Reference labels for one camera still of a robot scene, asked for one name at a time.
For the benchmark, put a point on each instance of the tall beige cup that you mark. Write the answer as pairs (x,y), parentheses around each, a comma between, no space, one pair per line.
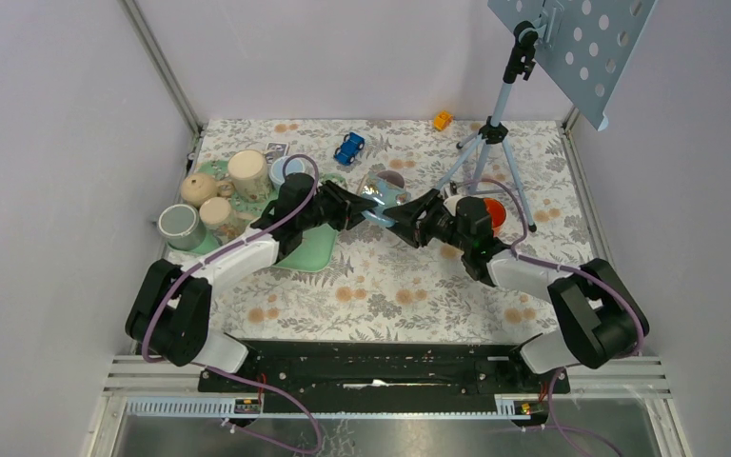
(248,172)

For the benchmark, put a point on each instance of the orange toy block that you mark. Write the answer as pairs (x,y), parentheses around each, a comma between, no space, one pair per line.
(442,120)

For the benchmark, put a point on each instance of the small beige cup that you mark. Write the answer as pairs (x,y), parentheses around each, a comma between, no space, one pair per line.
(219,217)

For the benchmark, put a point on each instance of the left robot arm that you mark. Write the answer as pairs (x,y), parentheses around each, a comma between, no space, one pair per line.
(170,314)

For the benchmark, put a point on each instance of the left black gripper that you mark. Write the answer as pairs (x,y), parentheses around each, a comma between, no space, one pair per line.
(355,205)

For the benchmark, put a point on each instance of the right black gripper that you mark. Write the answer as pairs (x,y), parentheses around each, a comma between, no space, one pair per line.
(409,228)

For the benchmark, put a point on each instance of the perforated grey panel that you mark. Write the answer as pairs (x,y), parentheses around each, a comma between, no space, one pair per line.
(583,46)

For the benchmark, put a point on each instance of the grey metal cup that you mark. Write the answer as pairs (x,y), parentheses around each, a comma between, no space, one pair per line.
(181,227)

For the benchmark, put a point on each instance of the orange mug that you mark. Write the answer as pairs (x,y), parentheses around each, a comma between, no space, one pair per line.
(497,212)

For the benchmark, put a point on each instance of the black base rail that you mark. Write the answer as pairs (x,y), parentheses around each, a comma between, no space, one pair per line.
(391,377)

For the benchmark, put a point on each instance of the light blue tripod stand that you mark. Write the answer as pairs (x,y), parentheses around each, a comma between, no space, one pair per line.
(498,126)

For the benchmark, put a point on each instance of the blue mug yellow inside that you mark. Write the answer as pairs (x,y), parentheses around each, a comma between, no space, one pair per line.
(385,195)

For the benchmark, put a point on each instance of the mauve pink mug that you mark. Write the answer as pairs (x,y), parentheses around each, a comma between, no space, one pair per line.
(392,177)

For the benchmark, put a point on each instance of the light blue upside-down mug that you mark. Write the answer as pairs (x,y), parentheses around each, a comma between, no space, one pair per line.
(283,166)

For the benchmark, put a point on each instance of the floral table cloth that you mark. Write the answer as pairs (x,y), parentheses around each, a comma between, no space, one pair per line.
(377,288)

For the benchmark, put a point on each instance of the green plastic tray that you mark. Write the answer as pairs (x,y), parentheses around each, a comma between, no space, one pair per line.
(312,255)

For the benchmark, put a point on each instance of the beige teapot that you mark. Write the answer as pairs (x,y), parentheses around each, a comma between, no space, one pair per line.
(199,187)

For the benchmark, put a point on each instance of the blue toy car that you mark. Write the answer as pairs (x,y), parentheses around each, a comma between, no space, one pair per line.
(347,152)

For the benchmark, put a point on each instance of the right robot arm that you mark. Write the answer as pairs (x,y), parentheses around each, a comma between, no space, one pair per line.
(597,318)

